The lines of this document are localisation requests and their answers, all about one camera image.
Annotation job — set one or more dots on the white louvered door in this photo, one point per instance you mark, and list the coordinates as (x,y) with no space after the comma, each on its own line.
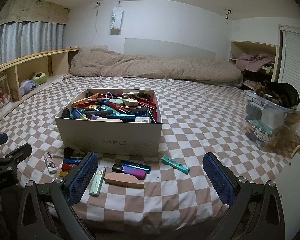
(290,60)

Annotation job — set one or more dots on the wooden half-round block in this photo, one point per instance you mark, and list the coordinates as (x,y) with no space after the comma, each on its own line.
(124,180)

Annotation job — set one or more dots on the uv gel polish box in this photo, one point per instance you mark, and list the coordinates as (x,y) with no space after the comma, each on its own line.
(143,119)

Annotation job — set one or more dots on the white headboard panel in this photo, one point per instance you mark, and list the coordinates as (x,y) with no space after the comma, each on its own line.
(138,46)

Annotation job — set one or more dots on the shiny blue lighter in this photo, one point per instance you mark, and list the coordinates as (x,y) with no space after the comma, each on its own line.
(139,166)

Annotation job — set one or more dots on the purple pink gradient lighter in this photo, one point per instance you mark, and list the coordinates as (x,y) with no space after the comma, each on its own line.
(138,173)

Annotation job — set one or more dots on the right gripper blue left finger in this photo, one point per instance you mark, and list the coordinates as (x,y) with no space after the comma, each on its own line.
(46,210)

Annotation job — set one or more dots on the pink clothes pile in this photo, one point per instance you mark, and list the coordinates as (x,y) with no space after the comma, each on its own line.
(253,62)

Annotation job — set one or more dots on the red lighter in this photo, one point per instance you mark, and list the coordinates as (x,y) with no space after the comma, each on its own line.
(67,167)

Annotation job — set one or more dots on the white cardboard shoe box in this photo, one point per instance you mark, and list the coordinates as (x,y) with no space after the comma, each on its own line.
(76,125)

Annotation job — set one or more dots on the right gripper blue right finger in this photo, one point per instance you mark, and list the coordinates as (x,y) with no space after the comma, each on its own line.
(255,210)

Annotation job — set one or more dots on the beige oval case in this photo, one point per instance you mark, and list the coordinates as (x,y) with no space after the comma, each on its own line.
(108,120)

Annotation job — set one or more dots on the mint green lighter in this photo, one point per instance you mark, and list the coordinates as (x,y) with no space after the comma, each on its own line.
(97,181)

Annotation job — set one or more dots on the light blue curtain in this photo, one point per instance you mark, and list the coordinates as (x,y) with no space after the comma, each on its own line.
(20,39)

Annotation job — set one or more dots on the black small box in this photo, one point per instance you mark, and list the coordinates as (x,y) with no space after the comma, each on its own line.
(69,153)

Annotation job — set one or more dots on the clear plastic storage bin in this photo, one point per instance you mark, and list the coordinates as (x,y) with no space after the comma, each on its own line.
(268,125)

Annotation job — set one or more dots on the wooden bedside shelf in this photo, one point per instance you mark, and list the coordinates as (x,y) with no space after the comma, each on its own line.
(55,63)

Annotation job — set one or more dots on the beige quilted duvet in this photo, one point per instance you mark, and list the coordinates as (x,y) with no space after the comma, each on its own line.
(101,62)

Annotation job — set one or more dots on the purple plush toy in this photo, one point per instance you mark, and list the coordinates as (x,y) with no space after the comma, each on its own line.
(26,86)

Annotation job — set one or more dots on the white hanging tissue pouch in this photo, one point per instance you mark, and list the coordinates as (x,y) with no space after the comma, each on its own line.
(116,19)

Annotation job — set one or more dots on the black furry item on bin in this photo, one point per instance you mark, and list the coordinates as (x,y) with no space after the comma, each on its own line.
(282,94)

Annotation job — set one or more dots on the green avocado plush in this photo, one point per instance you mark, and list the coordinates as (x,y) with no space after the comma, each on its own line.
(39,78)

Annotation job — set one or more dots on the beige curtain valance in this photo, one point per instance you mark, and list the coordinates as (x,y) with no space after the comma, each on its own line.
(33,11)

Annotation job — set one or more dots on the teal printed lighter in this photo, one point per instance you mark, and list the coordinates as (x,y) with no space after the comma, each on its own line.
(179,166)

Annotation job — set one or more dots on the anime print white lighter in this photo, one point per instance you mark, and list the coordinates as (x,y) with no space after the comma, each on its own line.
(51,167)

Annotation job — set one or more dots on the dark blue text lighter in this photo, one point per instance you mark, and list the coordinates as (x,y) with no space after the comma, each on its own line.
(72,161)

